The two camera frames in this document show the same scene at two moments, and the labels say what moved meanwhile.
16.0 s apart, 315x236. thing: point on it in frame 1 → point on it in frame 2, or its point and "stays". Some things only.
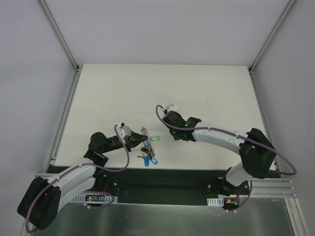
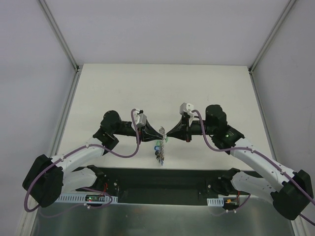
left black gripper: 130,141 → 141,132
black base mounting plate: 157,184 stays
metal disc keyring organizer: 148,144 → 162,145
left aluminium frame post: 58,34 stays
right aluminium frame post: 286,10 stays
